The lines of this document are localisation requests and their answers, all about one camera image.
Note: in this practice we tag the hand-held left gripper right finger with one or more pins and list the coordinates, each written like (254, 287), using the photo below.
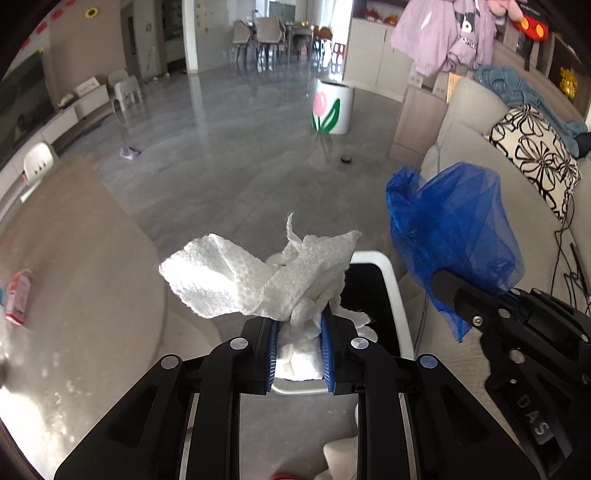
(328, 357)

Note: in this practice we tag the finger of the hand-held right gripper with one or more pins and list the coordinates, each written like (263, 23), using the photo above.
(480, 309)
(549, 302)

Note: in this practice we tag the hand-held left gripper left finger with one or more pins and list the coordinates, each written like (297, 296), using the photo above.
(272, 355)

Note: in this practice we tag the white black laundry basket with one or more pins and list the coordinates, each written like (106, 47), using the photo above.
(371, 295)

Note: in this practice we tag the blue mesh bag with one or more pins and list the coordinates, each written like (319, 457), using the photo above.
(452, 221)

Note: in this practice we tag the white paper towel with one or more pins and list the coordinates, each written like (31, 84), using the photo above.
(221, 272)

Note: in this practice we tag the black and white floral pillow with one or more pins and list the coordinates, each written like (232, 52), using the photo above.
(531, 147)

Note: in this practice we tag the beige sofa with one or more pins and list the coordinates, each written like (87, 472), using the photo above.
(466, 129)

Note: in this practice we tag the brown cardboard box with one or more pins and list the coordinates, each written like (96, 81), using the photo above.
(418, 124)

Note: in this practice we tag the blue garment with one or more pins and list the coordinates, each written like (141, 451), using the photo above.
(508, 87)

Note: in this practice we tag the white tulip print bin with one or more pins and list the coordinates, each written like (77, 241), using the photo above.
(339, 99)

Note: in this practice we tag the pink packet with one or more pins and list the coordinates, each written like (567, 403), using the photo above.
(18, 295)

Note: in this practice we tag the white sideboard cabinet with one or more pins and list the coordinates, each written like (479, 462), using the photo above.
(369, 55)

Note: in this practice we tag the red and black plush toy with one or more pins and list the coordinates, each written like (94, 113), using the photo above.
(531, 23)

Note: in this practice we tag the purple jacket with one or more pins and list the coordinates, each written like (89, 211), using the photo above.
(429, 32)

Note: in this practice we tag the white plastic chair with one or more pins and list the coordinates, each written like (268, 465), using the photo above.
(39, 159)

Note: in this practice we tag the small white child chair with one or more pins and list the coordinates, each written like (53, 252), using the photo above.
(127, 87)

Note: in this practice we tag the white television cabinet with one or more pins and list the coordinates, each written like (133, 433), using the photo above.
(78, 108)

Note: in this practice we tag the dining table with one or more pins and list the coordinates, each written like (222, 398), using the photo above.
(295, 28)

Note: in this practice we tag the black television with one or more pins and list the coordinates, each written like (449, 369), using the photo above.
(23, 101)

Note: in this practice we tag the sunflower wall decoration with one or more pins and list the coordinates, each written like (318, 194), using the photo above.
(92, 12)

